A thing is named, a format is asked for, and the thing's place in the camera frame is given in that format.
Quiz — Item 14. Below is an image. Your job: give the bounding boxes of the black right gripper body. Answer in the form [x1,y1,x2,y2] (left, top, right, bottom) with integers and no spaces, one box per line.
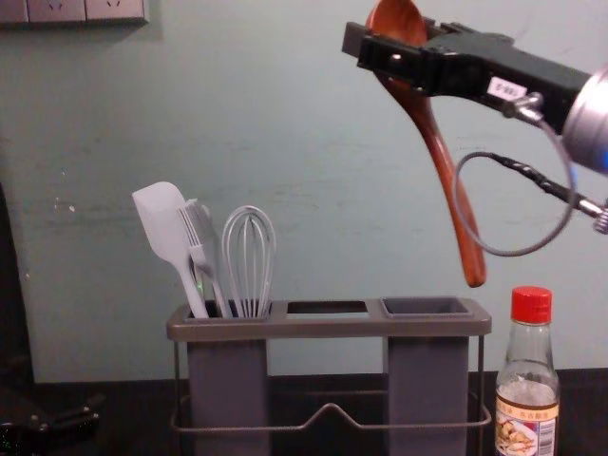
[424,28,594,138]

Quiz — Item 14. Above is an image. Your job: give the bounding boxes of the brown wooden spoon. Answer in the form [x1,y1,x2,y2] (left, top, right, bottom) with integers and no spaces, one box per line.
[364,0,488,289]

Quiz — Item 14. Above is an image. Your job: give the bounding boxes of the black table cloth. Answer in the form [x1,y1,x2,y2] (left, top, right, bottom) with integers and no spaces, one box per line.
[0,369,608,456]

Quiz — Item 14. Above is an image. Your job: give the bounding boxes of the grey plastic rack cup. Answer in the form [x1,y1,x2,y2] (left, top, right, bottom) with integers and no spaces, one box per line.
[382,296,472,456]
[184,299,275,456]

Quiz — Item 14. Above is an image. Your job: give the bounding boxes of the grey fork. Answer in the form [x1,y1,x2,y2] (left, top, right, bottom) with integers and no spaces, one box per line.
[177,202,234,318]

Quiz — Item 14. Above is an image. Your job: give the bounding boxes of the white silicone spatula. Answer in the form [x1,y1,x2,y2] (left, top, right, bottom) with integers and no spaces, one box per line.
[131,180,211,319]

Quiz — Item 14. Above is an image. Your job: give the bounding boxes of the grey utensil with green spot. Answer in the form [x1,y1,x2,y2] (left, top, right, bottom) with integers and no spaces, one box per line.
[185,198,214,305]

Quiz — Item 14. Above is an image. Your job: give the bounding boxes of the grey whisk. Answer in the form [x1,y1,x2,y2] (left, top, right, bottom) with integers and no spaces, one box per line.
[220,204,278,319]

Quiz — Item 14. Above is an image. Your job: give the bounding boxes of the grey metal utensil rack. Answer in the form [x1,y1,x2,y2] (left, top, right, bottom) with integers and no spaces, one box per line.
[165,297,493,456]

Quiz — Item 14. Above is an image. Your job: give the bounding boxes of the clear bottle with red cap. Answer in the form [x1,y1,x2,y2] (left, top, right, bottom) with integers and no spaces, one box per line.
[494,285,561,456]

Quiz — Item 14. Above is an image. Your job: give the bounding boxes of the thin grey gripper cable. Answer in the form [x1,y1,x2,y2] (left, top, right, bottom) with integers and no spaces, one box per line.
[453,92,608,258]

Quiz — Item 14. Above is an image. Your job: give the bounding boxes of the grey wall socket plate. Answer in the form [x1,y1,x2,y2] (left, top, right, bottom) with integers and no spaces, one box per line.
[85,0,151,24]
[27,0,87,24]

